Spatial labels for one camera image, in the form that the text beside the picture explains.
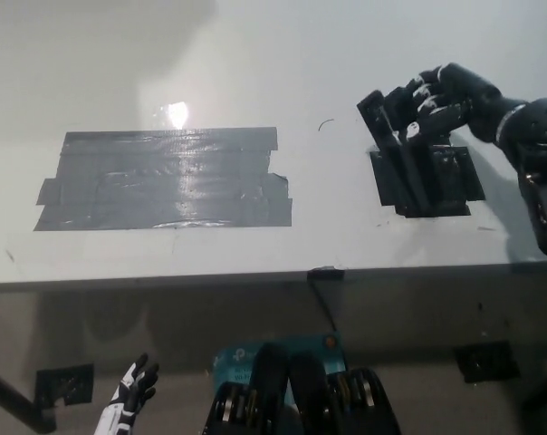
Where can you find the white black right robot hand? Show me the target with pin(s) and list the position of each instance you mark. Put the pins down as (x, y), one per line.
(463, 102)

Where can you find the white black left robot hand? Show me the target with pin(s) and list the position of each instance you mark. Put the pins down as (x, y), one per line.
(131, 394)

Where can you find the black stapler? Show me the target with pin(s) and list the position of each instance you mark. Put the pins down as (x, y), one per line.
(391, 149)

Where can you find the black tape patch on desk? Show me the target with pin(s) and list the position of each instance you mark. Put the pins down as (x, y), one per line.
(454, 181)

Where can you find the black teal robot torso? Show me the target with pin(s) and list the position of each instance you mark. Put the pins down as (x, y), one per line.
(300, 392)

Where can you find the black tape floor mark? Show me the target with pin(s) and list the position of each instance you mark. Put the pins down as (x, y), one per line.
(486, 362)
(65, 385)

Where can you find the black table leg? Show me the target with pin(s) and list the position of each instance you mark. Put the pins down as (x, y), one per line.
(543, 394)
(15, 396)

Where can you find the grey duct tape patch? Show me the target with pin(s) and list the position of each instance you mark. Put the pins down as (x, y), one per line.
(169, 181)

